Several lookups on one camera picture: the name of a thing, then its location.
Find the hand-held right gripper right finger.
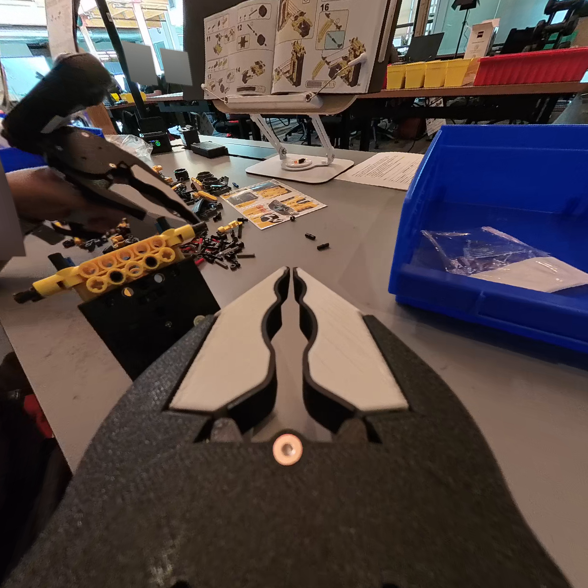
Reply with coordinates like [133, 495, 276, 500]
[292, 266, 409, 435]

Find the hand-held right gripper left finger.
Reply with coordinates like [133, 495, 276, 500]
[169, 266, 291, 435]

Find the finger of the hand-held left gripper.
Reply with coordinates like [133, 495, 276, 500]
[124, 161, 203, 226]
[94, 180, 150, 222]

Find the yellow black toy brick assembly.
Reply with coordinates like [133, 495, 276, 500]
[14, 224, 221, 379]

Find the pile of toy brick pieces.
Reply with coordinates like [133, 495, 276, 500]
[60, 165, 255, 272]

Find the person's left forearm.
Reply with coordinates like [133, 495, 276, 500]
[0, 158, 26, 272]

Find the person's left hand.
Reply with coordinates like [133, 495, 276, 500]
[8, 165, 95, 227]

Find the brown cardboard box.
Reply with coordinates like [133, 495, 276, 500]
[85, 103, 118, 136]

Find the crumpled clear plastic bag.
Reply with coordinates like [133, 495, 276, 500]
[108, 134, 153, 161]

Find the yellow sticker sheet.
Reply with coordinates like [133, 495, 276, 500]
[220, 179, 328, 230]

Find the black slanted pole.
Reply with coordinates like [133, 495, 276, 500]
[94, 0, 145, 120]

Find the white book stand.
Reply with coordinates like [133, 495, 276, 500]
[201, 51, 368, 184]

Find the white printed poster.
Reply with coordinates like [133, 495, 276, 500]
[43, 0, 81, 58]

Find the printed white paper sheet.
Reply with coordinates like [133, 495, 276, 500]
[337, 152, 424, 191]

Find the open instruction booklet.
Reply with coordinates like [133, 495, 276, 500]
[203, 0, 386, 96]

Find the person's dark clothing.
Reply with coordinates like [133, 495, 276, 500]
[0, 351, 74, 575]

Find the large blue storage bin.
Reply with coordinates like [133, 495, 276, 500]
[388, 124, 588, 354]

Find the long wooden table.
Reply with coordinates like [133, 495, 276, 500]
[356, 82, 588, 152]

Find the black laptop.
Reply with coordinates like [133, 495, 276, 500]
[404, 32, 445, 62]

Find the red storage bin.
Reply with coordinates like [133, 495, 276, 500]
[473, 47, 588, 86]

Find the white sign card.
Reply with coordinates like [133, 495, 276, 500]
[464, 18, 500, 59]

